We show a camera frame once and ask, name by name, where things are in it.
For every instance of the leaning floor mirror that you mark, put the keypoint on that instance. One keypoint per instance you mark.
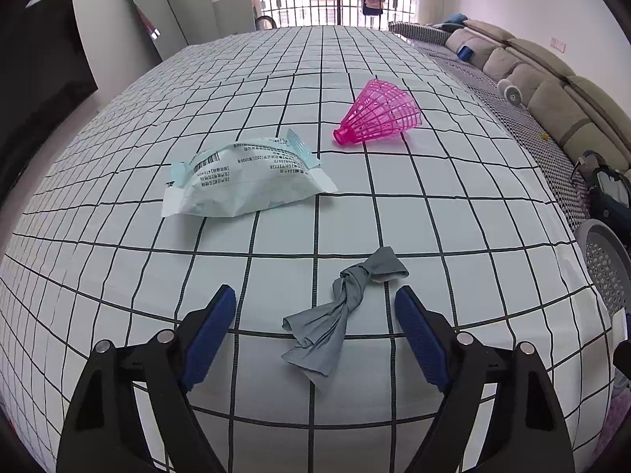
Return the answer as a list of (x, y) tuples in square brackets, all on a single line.
[(162, 26)]

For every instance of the houndstooth sofa cover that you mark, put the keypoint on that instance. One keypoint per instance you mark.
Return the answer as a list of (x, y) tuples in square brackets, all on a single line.
[(569, 189)]

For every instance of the grey sectional sofa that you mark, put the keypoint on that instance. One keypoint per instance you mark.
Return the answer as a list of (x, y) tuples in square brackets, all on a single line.
[(574, 111)]

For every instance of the grey cabinet by window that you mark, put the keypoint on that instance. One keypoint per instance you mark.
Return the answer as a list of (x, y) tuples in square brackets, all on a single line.
[(234, 17)]

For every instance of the blue pillow on sofa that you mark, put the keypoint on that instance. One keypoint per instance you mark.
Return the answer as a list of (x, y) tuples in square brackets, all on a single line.
[(458, 18)]

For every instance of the black wall television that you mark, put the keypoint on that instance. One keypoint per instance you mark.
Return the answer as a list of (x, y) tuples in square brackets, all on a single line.
[(45, 77)]

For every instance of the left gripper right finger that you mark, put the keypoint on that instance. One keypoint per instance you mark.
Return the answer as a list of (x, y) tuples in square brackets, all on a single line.
[(527, 431)]

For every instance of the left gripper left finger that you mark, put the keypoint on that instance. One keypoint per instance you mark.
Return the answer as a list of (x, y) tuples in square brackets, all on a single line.
[(102, 431)]

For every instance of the white blue mask packet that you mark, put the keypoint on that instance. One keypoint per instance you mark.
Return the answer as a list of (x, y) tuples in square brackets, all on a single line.
[(244, 177)]

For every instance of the small white desk fan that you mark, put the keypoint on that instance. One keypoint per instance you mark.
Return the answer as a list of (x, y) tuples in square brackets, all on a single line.
[(511, 93)]

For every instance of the grey perforated laundry basket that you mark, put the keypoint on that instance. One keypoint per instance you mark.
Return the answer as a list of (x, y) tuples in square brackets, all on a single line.
[(608, 263)]

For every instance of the pink plastic shuttlecock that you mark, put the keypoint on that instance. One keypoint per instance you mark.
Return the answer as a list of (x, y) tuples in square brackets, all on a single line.
[(379, 111)]

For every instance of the dark blue backpack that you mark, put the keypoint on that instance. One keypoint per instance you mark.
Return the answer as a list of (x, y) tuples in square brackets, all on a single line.
[(608, 193)]

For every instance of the blue cylinder on sofa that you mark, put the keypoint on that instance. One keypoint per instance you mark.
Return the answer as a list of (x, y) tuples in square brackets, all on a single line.
[(465, 53)]

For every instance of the black grid white tablecloth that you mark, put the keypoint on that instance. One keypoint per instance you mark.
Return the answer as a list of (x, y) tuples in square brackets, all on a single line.
[(466, 209)]

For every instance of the grey knotted cloth strip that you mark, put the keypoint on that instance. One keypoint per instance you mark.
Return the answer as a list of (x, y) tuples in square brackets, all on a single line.
[(319, 332)]

